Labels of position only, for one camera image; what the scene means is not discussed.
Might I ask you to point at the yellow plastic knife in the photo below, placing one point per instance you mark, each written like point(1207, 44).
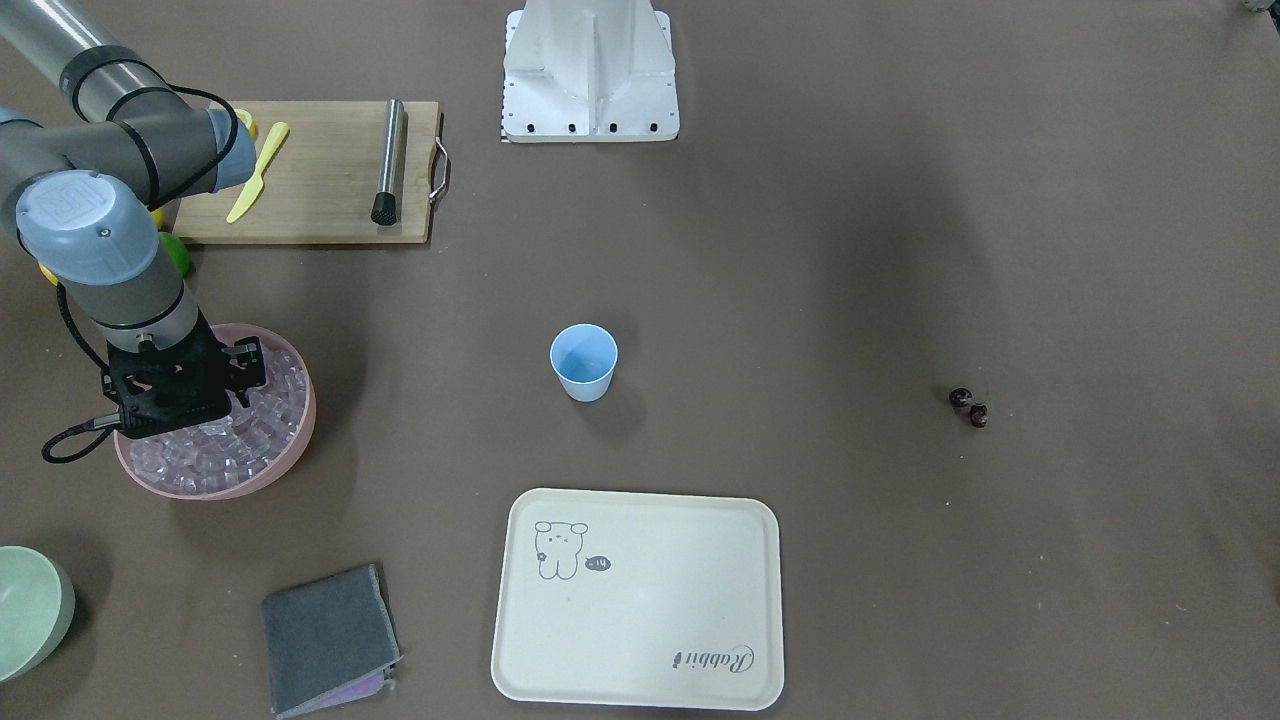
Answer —
point(251, 191)

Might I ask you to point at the grey folded cloth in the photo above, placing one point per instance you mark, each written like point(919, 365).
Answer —
point(329, 642)

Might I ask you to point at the pink bowl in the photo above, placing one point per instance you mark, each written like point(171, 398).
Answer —
point(244, 443)

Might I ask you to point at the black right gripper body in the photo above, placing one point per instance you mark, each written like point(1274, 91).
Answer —
point(243, 367)

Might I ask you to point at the steel muddler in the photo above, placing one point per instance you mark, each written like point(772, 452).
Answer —
point(385, 203)

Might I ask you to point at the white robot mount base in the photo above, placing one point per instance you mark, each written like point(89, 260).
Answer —
point(589, 72)

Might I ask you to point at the green bowl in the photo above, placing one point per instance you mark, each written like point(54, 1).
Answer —
point(37, 604)

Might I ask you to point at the wooden cutting board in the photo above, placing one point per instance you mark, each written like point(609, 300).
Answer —
point(319, 187)

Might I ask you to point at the yellow lemon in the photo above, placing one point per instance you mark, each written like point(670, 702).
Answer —
point(48, 275)

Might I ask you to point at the cream tray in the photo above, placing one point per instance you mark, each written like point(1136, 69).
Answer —
point(636, 599)

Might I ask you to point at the light blue cup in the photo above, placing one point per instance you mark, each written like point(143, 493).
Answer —
point(584, 357)

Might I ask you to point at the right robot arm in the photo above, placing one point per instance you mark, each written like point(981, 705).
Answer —
point(80, 199)

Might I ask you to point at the green lime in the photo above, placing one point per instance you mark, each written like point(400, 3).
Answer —
point(176, 250)

